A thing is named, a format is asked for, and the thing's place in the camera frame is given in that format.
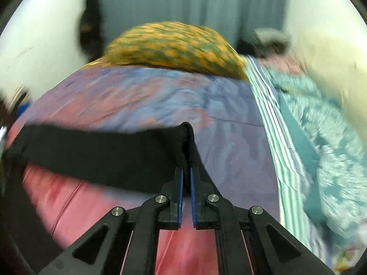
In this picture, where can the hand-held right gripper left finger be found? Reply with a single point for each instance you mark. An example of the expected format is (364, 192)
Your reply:
(180, 194)

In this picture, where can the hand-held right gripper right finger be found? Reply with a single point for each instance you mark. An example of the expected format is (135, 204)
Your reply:
(193, 194)

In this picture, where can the black pants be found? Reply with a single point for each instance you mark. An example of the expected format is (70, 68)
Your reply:
(94, 154)

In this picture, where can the pink and purple bed sheet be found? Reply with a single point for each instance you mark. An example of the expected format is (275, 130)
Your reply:
(137, 114)

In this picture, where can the green striped cloth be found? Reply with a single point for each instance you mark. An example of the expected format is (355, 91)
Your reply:
(282, 149)

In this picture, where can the teal floral blanket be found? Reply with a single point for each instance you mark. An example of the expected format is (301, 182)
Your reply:
(318, 137)

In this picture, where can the hanging black garment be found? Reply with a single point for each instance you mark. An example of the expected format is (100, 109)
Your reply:
(90, 25)

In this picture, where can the orange and green patterned pillow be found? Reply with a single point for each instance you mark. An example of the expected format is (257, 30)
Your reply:
(175, 48)

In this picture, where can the grey and pink cloth pile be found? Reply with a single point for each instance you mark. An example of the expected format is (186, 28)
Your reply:
(271, 41)

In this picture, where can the grey curtain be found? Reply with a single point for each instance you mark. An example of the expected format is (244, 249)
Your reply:
(169, 3)

